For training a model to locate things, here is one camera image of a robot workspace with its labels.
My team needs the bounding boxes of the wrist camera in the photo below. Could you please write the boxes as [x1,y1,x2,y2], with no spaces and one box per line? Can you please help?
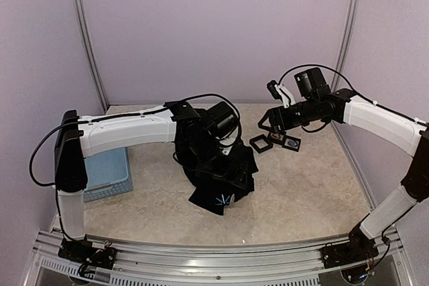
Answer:
[219,134,241,155]
[266,80,296,109]

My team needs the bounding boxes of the blue plastic basket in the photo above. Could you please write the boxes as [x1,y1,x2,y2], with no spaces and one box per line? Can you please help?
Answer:
[83,148,133,202]

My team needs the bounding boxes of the right aluminium corner post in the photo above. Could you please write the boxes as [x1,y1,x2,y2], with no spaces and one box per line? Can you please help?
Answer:
[336,0,359,73]

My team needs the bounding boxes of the black square frame near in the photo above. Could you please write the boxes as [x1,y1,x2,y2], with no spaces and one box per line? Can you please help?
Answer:
[249,134,273,154]

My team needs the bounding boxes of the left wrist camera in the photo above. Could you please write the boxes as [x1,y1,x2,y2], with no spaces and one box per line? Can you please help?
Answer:
[219,134,241,155]

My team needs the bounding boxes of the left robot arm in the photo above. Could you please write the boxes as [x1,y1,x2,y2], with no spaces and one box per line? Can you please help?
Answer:
[54,100,257,263]

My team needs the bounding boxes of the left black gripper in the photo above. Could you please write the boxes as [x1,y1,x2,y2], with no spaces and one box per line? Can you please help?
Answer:
[188,136,250,190]

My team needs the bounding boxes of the starry night blue brooch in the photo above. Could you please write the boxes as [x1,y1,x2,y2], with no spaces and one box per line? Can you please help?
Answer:
[288,139,297,147]

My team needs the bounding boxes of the black square frame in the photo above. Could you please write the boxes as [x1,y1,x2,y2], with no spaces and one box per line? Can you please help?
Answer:
[282,135,302,152]
[249,134,273,154]
[267,132,286,145]

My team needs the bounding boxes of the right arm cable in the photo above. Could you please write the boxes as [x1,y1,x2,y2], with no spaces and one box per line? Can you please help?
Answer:
[278,64,379,106]

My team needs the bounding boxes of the aluminium front rail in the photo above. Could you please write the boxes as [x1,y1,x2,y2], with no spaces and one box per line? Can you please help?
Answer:
[32,228,412,286]

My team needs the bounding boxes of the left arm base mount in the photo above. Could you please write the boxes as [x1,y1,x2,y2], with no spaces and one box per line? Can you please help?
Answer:
[58,228,117,278]

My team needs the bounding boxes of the left aluminium corner post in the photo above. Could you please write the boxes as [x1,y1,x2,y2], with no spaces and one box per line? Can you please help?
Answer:
[72,0,110,112]

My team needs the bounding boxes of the black square frame middle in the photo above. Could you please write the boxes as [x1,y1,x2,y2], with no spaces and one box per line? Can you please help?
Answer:
[267,132,286,145]

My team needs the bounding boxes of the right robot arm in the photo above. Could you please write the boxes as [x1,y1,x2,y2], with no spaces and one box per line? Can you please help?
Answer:
[258,64,428,262]

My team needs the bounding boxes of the black square frame far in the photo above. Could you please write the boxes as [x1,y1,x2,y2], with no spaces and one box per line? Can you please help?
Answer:
[282,135,302,152]

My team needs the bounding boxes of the pale pink round brooch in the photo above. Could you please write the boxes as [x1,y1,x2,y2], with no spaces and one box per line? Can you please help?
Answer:
[227,195,235,206]

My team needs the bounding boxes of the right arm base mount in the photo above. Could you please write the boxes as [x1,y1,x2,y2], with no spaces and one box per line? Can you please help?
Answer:
[320,228,391,285]

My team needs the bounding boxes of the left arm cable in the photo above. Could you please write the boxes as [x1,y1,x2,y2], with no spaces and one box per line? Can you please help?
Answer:
[29,93,242,188]

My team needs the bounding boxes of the aluminium corner post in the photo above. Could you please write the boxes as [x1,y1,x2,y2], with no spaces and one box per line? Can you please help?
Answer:
[336,0,359,73]
[72,0,110,112]

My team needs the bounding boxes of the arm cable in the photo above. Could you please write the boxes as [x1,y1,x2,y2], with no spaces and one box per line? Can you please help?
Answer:
[278,64,379,106]
[29,93,242,188]

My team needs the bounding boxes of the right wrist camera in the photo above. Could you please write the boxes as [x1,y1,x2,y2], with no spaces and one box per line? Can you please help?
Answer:
[266,80,296,109]

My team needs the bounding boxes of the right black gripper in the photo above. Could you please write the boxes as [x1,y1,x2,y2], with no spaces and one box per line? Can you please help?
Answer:
[259,96,320,133]

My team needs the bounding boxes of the black garment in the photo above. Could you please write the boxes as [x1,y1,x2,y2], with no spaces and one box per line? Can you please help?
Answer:
[174,108,259,216]

